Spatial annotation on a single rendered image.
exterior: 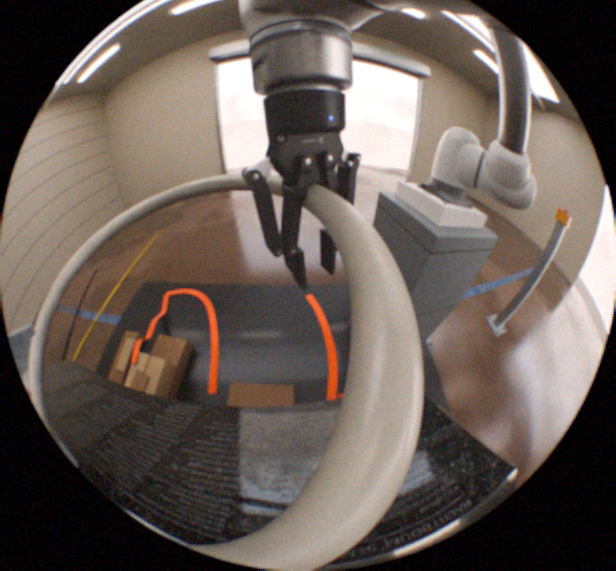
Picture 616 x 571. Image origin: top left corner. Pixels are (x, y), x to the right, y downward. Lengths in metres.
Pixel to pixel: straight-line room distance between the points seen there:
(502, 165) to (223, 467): 0.87
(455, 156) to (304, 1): 0.64
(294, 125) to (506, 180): 0.63
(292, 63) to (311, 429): 0.43
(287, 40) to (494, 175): 0.63
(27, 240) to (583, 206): 11.64
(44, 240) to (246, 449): 5.28
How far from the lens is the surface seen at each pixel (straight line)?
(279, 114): 0.16
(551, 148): 6.91
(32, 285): 5.22
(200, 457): 0.33
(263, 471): 0.30
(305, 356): 1.06
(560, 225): 1.62
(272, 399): 0.89
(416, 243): 0.63
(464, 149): 0.72
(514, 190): 0.70
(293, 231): 0.19
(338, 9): 0.17
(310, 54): 0.16
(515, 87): 0.64
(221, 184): 0.32
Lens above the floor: 1.00
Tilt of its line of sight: 39 degrees down
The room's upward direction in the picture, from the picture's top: straight up
